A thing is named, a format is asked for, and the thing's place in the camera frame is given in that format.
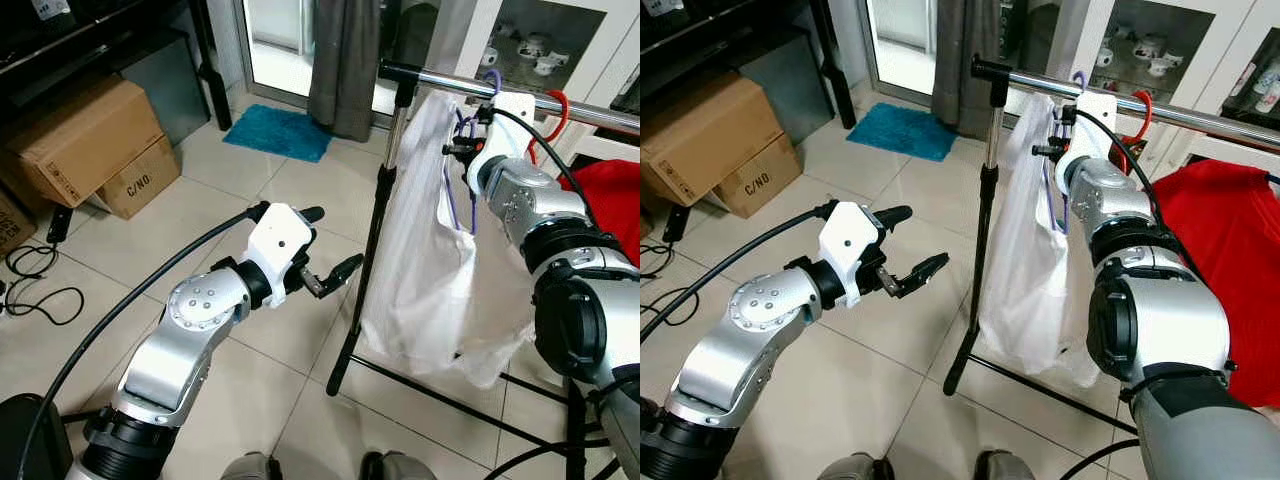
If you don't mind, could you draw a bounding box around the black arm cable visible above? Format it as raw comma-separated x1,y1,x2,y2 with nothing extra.
640,200,836,341
1074,106,1167,227
18,203,273,480
490,105,603,233

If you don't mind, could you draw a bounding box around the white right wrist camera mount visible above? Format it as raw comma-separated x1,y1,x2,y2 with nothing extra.
1060,92,1119,187
470,92,537,189

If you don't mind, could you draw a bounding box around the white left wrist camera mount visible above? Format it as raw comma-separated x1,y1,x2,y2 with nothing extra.
817,201,891,307
245,203,317,303

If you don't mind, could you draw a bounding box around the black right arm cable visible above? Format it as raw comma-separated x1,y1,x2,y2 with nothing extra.
1074,106,1167,227
490,105,603,233

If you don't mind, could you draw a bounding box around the grey pleated curtain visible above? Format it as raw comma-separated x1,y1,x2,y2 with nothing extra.
307,0,385,142
930,0,1008,141

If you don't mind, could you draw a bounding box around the glass sliding door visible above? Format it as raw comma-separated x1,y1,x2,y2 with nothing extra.
235,0,401,116
860,0,1011,111

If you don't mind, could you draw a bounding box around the purple clothes hanger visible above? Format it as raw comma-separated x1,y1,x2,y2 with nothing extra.
455,68,503,237
1040,68,1091,236

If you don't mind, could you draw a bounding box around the white sheer garment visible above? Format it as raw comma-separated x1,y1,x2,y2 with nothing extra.
975,95,1101,391
358,90,536,391

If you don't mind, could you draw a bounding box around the grey metal box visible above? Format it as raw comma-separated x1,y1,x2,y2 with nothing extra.
735,30,836,141
108,28,211,147

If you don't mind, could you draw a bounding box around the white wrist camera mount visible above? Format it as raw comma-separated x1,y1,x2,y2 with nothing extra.
817,201,891,307
245,203,317,303
1060,92,1119,187
470,92,537,189

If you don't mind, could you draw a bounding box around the white glass-door cabinet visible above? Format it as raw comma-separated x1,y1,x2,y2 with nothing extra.
380,0,641,166
1008,0,1280,171

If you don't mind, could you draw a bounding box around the black rounded object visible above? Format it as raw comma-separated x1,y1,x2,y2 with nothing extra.
0,393,71,480

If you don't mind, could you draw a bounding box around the red garment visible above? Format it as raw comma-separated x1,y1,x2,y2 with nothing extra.
565,158,641,269
1150,160,1280,409

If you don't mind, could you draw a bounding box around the teal floor mat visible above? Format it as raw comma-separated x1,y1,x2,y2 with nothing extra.
845,102,959,163
222,104,333,164

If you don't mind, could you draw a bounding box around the grey robot left foot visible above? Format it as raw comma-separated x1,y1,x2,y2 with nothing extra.
220,452,283,480
818,452,886,480

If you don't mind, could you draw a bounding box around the grey robot right foot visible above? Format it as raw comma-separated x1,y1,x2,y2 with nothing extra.
975,450,1037,480
360,450,437,480

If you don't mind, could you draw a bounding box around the grey robot foot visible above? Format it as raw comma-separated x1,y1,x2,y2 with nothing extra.
220,452,283,480
818,452,886,480
360,450,437,480
975,450,1037,480

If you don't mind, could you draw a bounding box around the chrome and black clothes rack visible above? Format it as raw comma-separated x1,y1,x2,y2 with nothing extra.
325,60,641,480
940,55,1280,441

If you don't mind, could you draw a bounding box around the red clothes hanger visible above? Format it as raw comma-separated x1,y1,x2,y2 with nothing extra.
1112,90,1153,176
525,90,571,169

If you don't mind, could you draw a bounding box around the black media stand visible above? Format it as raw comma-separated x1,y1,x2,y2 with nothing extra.
640,0,857,129
0,0,233,131

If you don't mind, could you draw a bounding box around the black floor cable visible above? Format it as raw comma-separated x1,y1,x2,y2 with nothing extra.
0,240,87,327
640,240,677,283

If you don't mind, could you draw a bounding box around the black hanging cable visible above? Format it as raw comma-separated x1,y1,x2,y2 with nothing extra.
1060,438,1141,480
480,435,621,480

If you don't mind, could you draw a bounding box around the large brown cardboard box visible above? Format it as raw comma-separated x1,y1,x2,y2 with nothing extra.
640,72,791,208
0,74,167,208

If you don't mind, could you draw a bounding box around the small printed cardboard box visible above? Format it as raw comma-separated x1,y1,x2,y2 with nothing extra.
715,135,801,219
95,135,182,220

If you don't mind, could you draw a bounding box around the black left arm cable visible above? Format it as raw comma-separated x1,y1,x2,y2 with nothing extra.
18,203,273,480
640,200,836,341

